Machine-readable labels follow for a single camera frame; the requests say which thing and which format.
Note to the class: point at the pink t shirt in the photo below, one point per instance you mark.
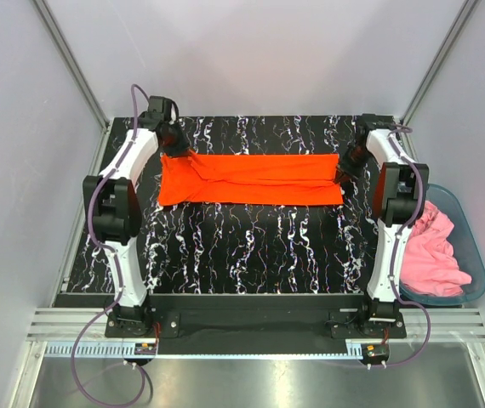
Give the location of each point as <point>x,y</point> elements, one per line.
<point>429,266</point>

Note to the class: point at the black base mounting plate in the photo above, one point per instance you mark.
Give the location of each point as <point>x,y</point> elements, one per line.
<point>272,320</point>

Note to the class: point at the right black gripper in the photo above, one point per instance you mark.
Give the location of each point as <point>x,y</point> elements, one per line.
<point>350,171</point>

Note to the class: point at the white slotted cable duct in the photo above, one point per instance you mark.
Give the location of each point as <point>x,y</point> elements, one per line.
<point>336,350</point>

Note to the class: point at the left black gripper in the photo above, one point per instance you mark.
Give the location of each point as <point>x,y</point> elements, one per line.
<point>181,148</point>

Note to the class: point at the blue plastic basket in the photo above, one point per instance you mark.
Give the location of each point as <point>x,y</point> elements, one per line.
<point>465,251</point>

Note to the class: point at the orange t shirt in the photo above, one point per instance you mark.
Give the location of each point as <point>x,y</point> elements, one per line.
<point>278,180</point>

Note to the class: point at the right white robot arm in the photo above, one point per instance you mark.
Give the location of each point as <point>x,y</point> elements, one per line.
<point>399,200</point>

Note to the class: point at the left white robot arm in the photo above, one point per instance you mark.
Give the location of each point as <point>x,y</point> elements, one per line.
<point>114,217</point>

